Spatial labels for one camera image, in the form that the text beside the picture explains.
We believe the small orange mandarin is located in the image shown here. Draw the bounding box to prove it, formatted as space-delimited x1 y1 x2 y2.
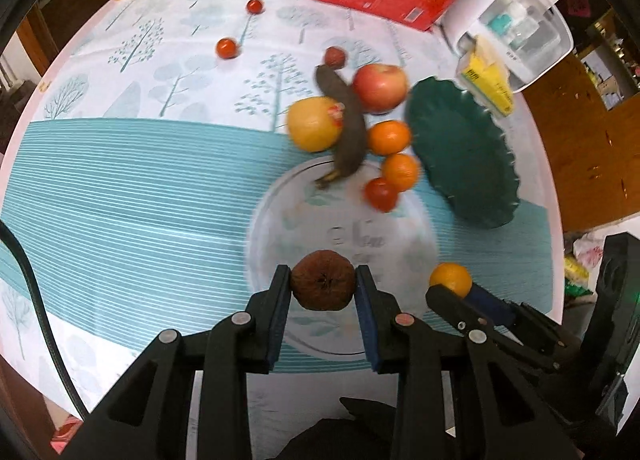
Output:
430 263 473 298

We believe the brown wrinkled passion fruit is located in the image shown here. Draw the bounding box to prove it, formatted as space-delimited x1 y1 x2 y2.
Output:
291 250 357 311

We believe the red tomato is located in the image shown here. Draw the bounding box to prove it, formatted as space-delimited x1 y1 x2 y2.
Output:
363 177 399 213

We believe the overripe dark banana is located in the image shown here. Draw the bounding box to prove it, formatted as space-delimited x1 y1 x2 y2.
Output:
314 64 368 190

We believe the large yellow grapefruit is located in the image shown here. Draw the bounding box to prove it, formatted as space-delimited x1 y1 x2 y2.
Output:
286 97 345 153

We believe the dark red lychee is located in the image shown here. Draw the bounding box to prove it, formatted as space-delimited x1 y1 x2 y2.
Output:
323 46 347 70

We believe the orange tangerine lower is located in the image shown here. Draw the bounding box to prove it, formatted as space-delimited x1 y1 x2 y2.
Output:
381 153 420 192

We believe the orange tangerine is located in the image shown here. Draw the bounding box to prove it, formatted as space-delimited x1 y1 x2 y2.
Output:
368 121 411 157
381 153 420 192

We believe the dark green scalloped plate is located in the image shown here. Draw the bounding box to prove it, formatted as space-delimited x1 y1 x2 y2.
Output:
405 77 520 229

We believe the orange tangerine upper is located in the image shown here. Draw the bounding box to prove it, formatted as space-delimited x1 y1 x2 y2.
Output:
368 121 411 157

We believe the red apple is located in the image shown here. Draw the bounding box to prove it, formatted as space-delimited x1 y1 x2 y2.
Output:
352 63 409 114

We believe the yellow tissue pack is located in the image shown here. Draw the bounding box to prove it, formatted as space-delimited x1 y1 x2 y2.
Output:
457 36 514 116

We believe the patterned tablecloth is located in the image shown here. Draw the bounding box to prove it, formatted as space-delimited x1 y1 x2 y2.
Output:
1 0 562 409

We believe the white storage box with bottles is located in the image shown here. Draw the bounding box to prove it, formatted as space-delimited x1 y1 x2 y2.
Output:
440 0 574 92

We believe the cherry tomato near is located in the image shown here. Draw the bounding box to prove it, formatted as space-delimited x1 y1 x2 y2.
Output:
215 37 240 60

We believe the cherry tomato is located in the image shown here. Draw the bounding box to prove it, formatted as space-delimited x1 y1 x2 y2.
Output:
215 37 240 60
246 0 264 16

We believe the cherry tomato far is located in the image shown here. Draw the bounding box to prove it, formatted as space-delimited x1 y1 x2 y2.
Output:
246 0 264 16

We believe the black cable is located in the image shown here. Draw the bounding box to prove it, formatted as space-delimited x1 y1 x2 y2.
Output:
0 219 90 422

